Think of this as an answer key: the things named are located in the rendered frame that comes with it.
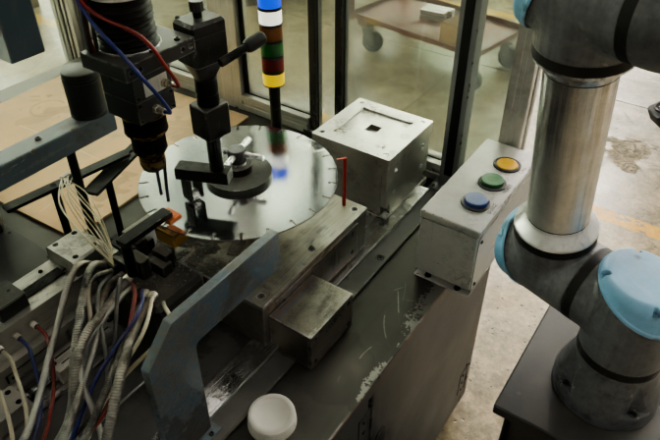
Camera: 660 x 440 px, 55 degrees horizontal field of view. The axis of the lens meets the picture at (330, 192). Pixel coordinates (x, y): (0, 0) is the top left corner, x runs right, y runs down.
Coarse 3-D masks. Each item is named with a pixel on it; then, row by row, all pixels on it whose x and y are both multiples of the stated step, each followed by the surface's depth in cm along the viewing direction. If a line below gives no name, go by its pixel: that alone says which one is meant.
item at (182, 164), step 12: (216, 144) 93; (216, 156) 94; (180, 168) 96; (192, 168) 96; (204, 168) 96; (216, 168) 95; (228, 168) 96; (192, 180) 97; (204, 180) 96; (216, 180) 96; (228, 180) 96
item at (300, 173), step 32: (256, 128) 118; (192, 160) 110; (288, 160) 110; (320, 160) 110; (256, 192) 102; (288, 192) 102; (320, 192) 102; (192, 224) 96; (224, 224) 96; (256, 224) 96; (288, 224) 96
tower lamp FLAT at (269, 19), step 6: (258, 12) 119; (264, 12) 118; (270, 12) 118; (276, 12) 119; (258, 18) 121; (264, 18) 119; (270, 18) 119; (276, 18) 119; (264, 24) 120; (270, 24) 119; (276, 24) 120
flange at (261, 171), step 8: (224, 160) 108; (248, 160) 105; (256, 160) 108; (264, 160) 108; (240, 168) 103; (248, 168) 104; (256, 168) 106; (264, 168) 106; (240, 176) 103; (248, 176) 104; (256, 176) 104; (264, 176) 104; (208, 184) 103; (216, 184) 102; (232, 184) 102; (240, 184) 102; (248, 184) 102; (256, 184) 102; (264, 184) 103; (224, 192) 102; (232, 192) 101; (240, 192) 101; (248, 192) 102
